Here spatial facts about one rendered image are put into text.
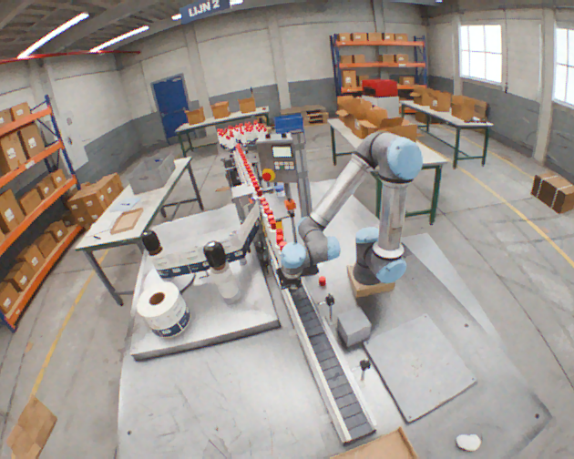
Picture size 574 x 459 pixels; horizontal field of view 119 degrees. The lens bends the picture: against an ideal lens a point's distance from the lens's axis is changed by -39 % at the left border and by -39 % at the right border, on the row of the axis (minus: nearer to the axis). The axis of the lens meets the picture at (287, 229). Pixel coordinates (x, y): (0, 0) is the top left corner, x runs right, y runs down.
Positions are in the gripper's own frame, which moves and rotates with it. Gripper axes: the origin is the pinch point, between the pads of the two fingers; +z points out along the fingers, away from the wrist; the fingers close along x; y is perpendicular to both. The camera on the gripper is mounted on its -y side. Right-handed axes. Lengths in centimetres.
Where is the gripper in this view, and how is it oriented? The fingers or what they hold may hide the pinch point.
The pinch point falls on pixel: (295, 282)
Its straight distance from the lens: 117.4
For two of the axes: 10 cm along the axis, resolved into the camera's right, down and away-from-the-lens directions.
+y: -9.5, 2.6, -1.5
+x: 3.0, 8.5, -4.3
